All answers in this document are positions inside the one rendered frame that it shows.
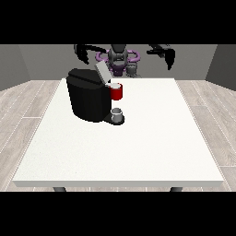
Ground grey robot trunk purple rings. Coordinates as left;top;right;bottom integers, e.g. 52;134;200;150
95;44;143;78

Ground pale grey machine lid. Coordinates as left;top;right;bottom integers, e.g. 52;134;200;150
94;60;112;85

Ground black coffee machine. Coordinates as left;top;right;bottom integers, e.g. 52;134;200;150
65;67;125;125

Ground small grey cup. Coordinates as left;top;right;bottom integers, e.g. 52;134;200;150
111;107;124;123

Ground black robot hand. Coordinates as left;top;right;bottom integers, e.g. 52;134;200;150
73;44;108;65
146;44;176;71

